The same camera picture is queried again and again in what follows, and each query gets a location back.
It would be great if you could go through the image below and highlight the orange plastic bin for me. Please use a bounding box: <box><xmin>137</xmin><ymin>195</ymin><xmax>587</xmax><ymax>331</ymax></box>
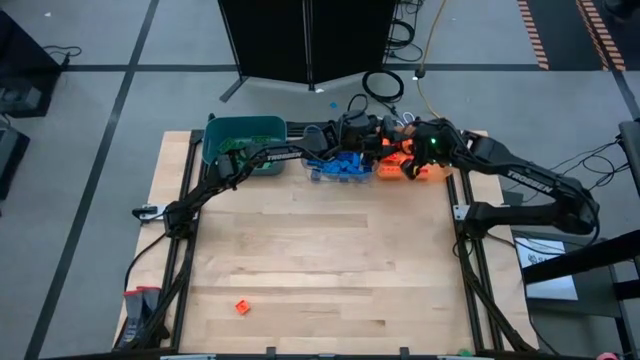
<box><xmin>373</xmin><ymin>125</ymin><xmax>454</xmax><ymax>183</ymax></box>

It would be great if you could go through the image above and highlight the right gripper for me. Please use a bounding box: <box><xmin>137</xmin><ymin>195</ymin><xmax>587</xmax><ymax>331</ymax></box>
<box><xmin>392</xmin><ymin>118</ymin><xmax>457</xmax><ymax>169</ymax></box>

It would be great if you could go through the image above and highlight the black folding screen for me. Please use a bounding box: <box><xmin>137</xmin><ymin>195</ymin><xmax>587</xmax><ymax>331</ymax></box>
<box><xmin>218</xmin><ymin>0</ymin><xmax>397</xmax><ymax>104</ymax></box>

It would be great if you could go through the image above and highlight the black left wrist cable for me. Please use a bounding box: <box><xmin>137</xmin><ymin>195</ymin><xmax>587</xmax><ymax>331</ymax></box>
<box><xmin>347</xmin><ymin>92</ymin><xmax>370</xmax><ymax>115</ymax></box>

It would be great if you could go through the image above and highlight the black stand frame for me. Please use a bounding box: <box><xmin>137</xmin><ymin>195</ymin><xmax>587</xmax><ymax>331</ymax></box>
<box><xmin>522</xmin><ymin>227</ymin><xmax>640</xmax><ymax>360</ymax></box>

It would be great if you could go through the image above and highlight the coiled black cable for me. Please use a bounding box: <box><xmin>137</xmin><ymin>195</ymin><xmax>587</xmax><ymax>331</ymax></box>
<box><xmin>361</xmin><ymin>69</ymin><xmax>405</xmax><ymax>105</ymax></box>

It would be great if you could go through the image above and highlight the black floor cable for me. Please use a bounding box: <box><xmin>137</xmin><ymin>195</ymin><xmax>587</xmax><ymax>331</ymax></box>
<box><xmin>42</xmin><ymin>44</ymin><xmax>84</xmax><ymax>69</ymax></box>

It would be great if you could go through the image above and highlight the clear plastic bin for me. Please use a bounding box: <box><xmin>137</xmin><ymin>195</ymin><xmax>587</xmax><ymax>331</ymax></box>
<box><xmin>299</xmin><ymin>123</ymin><xmax>377</xmax><ymax>185</ymax></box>

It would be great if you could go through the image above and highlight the teal plastic bin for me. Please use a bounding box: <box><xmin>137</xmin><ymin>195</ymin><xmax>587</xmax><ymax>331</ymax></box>
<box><xmin>202</xmin><ymin>115</ymin><xmax>290</xmax><ymax>177</ymax></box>

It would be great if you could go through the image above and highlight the black upright panel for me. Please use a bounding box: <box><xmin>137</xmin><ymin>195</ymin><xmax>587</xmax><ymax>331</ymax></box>
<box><xmin>618</xmin><ymin>119</ymin><xmax>640</xmax><ymax>201</ymax></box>

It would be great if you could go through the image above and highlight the yellow extension cable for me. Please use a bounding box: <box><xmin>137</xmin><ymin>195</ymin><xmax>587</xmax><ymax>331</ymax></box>
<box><xmin>416</xmin><ymin>0</ymin><xmax>450</xmax><ymax>121</ymax></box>

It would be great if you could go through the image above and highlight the black cable bundle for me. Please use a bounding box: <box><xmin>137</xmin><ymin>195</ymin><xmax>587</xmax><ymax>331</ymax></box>
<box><xmin>387</xmin><ymin>0</ymin><xmax>426</xmax><ymax>64</ymax></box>

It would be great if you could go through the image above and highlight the black cabinet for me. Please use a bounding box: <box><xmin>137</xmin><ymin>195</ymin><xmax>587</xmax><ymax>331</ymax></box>
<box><xmin>0</xmin><ymin>9</ymin><xmax>64</xmax><ymax>119</ymax></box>

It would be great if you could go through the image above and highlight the black equipment case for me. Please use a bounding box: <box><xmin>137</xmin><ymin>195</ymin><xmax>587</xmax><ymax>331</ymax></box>
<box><xmin>0</xmin><ymin>124</ymin><xmax>31</xmax><ymax>201</ymax></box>

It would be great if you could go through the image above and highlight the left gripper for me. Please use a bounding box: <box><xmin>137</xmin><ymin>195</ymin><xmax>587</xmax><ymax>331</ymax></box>
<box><xmin>337</xmin><ymin>110</ymin><xmax>402</xmax><ymax>152</ymax></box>

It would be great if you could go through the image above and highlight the black tool with red top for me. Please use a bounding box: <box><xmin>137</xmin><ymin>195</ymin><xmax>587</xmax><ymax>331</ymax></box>
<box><xmin>122</xmin><ymin>288</ymin><xmax>147</xmax><ymax>346</ymax></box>
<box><xmin>139</xmin><ymin>285</ymin><xmax>172</xmax><ymax>342</ymax></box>

